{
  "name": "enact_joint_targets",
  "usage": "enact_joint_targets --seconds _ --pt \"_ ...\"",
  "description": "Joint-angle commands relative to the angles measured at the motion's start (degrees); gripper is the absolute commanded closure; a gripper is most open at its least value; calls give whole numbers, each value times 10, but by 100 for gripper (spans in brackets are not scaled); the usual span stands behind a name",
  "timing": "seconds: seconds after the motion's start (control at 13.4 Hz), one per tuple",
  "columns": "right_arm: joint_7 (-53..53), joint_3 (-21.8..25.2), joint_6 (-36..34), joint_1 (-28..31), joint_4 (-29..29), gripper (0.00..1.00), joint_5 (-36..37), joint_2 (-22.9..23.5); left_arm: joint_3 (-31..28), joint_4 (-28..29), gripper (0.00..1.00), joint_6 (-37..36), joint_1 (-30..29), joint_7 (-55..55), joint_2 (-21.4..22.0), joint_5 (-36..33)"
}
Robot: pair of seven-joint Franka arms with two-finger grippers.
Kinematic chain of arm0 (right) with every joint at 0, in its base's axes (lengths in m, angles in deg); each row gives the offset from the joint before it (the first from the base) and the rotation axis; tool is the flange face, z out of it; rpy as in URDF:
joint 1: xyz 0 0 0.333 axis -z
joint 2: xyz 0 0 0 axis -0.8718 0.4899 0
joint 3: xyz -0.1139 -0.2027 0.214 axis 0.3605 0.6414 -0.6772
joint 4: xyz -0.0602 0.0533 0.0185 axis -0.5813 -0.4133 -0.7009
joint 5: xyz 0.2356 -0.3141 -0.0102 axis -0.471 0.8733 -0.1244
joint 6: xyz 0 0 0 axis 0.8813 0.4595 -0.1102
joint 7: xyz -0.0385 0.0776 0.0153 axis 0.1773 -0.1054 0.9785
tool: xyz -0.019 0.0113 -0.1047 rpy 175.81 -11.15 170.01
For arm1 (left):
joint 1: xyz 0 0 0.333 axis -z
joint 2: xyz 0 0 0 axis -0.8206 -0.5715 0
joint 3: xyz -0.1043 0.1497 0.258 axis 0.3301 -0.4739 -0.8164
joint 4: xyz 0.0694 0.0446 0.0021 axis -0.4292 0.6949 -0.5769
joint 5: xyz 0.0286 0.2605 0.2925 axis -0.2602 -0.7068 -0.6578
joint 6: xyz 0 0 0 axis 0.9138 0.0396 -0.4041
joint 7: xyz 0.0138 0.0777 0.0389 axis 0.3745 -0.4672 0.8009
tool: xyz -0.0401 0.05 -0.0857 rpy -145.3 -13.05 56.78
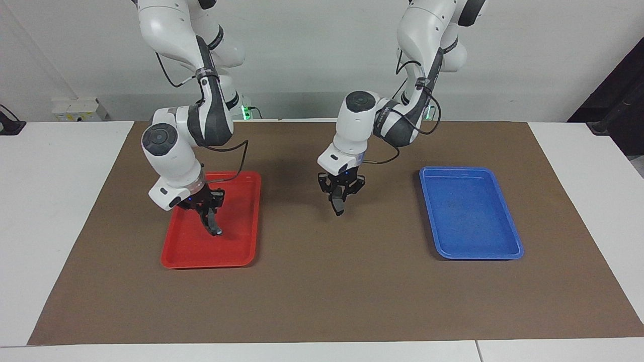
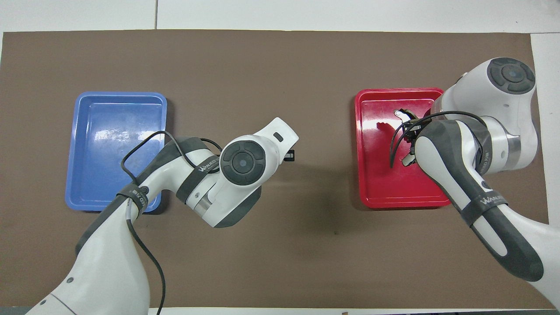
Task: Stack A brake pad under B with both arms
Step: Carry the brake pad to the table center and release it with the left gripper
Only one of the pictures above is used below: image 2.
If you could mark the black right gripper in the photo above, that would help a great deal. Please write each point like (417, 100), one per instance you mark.
(423, 124)

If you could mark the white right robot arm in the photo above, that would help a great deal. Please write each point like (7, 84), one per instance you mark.
(507, 109)

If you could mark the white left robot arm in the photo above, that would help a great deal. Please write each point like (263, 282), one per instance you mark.
(109, 262)

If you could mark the red plastic tray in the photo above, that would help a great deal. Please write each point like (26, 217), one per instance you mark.
(376, 175)

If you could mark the brown table mat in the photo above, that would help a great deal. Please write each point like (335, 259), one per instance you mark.
(306, 65)

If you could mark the blue plastic tray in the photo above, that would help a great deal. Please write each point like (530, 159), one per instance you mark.
(100, 157)

